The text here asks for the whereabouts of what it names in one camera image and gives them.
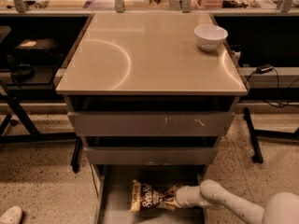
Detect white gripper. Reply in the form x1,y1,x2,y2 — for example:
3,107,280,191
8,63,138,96
176,186,205,208

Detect brown sea salt chip bag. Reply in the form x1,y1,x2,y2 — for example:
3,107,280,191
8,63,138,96
130,180,180,212

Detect grey middle drawer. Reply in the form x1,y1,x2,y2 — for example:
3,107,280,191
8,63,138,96
84,147,217,165

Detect grey open bottom drawer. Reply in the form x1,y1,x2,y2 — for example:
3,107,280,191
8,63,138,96
95,165,206,224

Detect grey drawer cabinet with counter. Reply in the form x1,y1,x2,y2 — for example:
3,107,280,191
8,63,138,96
56,12,247,224

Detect grey top drawer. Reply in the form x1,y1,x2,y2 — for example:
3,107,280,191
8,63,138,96
68,111,235,137

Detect black table leg right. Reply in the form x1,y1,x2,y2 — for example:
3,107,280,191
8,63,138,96
243,107,263,163

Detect black power adapter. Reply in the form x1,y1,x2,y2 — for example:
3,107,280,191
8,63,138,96
256,64,274,74

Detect white ceramic bowl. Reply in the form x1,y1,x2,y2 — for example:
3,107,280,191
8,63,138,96
194,24,228,51

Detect white shoe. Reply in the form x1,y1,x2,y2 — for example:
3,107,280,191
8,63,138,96
0,206,22,224

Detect black headphones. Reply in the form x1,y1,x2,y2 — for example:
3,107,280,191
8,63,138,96
7,55,35,83

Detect black box on shelf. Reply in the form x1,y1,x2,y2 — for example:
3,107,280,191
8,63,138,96
15,38,59,51

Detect black table frame left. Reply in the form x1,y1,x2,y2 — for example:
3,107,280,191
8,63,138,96
0,80,82,173

